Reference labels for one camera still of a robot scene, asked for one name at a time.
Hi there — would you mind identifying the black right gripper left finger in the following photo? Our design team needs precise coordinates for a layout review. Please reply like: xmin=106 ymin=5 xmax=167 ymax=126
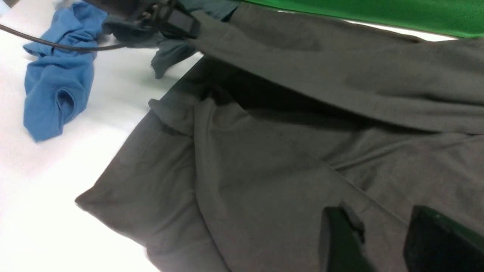
xmin=318 ymin=204 xmax=375 ymax=272

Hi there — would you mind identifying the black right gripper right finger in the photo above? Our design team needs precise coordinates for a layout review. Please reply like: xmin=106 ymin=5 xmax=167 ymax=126
xmin=403 ymin=206 xmax=484 ymax=272

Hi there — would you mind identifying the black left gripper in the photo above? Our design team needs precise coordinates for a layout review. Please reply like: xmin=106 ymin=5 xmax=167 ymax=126
xmin=86 ymin=0 xmax=201 ymax=39

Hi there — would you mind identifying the dark teal crumpled garment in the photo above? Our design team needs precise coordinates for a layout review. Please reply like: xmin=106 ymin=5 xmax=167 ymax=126
xmin=102 ymin=0 xmax=241 ymax=79

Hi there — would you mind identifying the blue garment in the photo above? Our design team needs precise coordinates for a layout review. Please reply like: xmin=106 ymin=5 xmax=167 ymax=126
xmin=23 ymin=2 xmax=107 ymax=142

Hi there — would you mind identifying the green backdrop cloth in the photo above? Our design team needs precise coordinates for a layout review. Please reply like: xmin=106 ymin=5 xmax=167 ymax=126
xmin=254 ymin=0 xmax=484 ymax=38

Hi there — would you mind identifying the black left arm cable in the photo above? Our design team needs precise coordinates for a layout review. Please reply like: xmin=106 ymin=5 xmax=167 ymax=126
xmin=0 ymin=23 xmax=129 ymax=52

